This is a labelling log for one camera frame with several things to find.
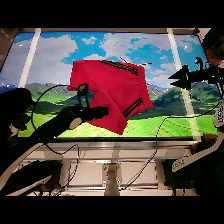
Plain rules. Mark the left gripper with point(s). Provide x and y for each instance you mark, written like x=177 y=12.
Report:
x=95 y=113

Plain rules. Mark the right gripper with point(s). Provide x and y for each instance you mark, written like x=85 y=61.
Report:
x=201 y=76

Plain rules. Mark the red shorts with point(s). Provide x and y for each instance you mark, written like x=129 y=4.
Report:
x=113 y=90

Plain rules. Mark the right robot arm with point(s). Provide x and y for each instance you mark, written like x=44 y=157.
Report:
x=218 y=116

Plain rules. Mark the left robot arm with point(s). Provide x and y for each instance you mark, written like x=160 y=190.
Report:
x=50 y=125

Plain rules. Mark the heap of clothes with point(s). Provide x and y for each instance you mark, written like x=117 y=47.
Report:
x=215 y=40

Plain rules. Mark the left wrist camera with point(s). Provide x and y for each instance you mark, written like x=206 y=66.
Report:
x=83 y=93

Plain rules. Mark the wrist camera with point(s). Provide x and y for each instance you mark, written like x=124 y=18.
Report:
x=83 y=93
x=200 y=62

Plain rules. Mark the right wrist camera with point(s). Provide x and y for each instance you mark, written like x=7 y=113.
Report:
x=200 y=62

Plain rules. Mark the silver frame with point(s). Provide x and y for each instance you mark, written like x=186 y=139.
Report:
x=133 y=166

